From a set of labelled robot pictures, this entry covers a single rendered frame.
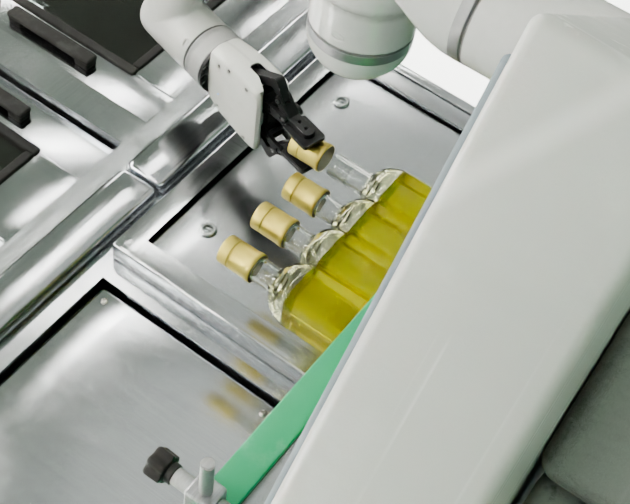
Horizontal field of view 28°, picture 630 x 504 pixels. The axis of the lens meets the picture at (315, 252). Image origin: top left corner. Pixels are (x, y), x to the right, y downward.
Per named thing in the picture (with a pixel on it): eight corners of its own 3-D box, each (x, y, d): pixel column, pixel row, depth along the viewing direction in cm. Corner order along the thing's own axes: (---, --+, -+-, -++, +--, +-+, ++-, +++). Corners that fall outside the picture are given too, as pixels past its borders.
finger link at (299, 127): (268, 116, 145) (304, 152, 142) (269, 97, 142) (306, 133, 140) (289, 104, 146) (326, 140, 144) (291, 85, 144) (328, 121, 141)
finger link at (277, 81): (239, 76, 148) (262, 117, 149) (263, 57, 141) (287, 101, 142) (247, 72, 149) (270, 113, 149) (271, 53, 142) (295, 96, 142)
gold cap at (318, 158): (333, 159, 147) (303, 141, 148) (336, 140, 144) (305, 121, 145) (315, 177, 145) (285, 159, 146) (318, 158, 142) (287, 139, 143)
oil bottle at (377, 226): (508, 316, 137) (349, 216, 143) (520, 287, 133) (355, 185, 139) (482, 350, 134) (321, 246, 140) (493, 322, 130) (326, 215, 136)
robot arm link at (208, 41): (183, 93, 155) (197, 106, 154) (184, 41, 148) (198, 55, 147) (232, 68, 158) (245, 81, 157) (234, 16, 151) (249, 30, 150)
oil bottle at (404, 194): (534, 283, 140) (377, 186, 146) (546, 253, 136) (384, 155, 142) (509, 315, 137) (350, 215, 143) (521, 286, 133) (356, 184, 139)
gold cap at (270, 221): (298, 234, 139) (267, 214, 140) (301, 214, 136) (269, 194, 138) (279, 254, 137) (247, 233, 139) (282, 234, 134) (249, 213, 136)
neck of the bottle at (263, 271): (282, 280, 135) (247, 256, 137) (285, 264, 133) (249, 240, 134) (266, 297, 134) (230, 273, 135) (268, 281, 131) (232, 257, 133)
